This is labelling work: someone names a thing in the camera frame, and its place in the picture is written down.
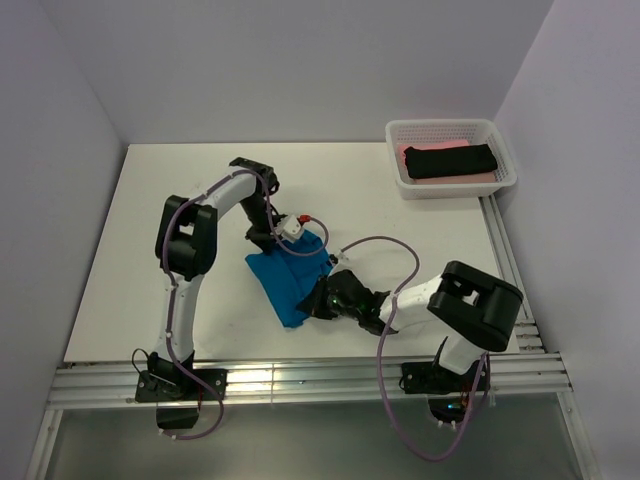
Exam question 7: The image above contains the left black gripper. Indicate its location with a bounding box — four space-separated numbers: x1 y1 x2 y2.
240 195 285 256

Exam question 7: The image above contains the blue t-shirt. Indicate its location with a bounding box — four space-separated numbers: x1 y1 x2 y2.
245 231 332 328

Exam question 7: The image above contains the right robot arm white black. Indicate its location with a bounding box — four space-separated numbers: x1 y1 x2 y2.
296 260 524 390

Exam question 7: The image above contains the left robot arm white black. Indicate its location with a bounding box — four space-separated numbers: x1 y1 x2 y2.
147 157 281 399

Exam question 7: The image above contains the black rolled t-shirt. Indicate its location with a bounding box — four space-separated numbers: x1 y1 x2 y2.
404 144 498 180

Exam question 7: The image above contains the white plastic basket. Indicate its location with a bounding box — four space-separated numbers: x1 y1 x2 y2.
385 119 517 200

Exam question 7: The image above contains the pink folded t-shirt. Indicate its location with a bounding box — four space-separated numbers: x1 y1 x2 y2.
397 140 497 185

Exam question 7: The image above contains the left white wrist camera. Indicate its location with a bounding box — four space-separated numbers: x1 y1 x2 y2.
275 215 305 244

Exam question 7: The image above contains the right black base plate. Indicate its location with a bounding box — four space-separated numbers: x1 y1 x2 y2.
399 361 479 395

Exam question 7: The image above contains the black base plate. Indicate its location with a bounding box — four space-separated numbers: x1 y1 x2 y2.
399 361 479 395
134 369 228 403

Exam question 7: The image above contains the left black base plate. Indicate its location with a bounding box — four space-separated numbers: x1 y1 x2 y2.
134 369 228 403

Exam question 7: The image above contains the aluminium rail frame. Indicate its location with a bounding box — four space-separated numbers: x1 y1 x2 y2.
27 189 601 480

